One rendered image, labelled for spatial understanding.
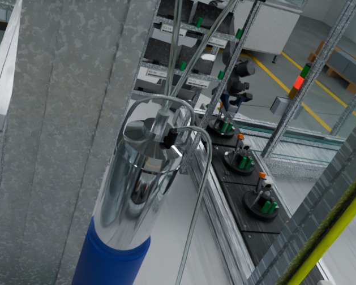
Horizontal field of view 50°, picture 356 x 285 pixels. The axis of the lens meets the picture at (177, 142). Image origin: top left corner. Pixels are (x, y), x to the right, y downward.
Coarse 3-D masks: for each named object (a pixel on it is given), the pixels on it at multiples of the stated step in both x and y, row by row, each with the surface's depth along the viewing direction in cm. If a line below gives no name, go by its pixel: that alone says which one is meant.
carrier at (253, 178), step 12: (204, 144) 167; (216, 156) 162; (228, 156) 161; (240, 156) 159; (252, 156) 172; (216, 168) 155; (228, 168) 157; (240, 168) 157; (252, 168) 160; (228, 180) 151; (240, 180) 153; (252, 180) 156; (264, 180) 156
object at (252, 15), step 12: (156, 12) 119; (252, 12) 126; (252, 24) 128; (144, 48) 126; (216, 48) 150; (240, 48) 133; (228, 72) 138; (132, 84) 133; (192, 96) 164; (216, 96) 143; (192, 108) 165; (204, 120) 149; (180, 132) 172; (192, 144) 157; (192, 156) 159; (180, 168) 165
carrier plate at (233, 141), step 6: (198, 114) 187; (204, 114) 189; (198, 120) 182; (228, 120) 192; (198, 126) 177; (234, 126) 190; (210, 132) 176; (240, 132) 186; (204, 138) 171; (216, 138) 174; (222, 138) 176; (234, 138) 180; (216, 144) 171; (222, 144) 172; (228, 144) 173; (234, 144) 175
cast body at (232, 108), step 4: (232, 100) 175; (228, 104) 173; (232, 104) 173; (224, 108) 176; (228, 108) 172; (232, 108) 172; (236, 108) 173; (224, 112) 175; (228, 112) 173; (232, 112) 174; (228, 116) 174; (232, 116) 173
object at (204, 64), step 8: (184, 48) 138; (192, 48) 138; (184, 56) 138; (192, 56) 139; (200, 56) 139; (208, 56) 140; (176, 64) 140; (200, 64) 140; (208, 64) 140; (200, 72) 143; (208, 72) 141
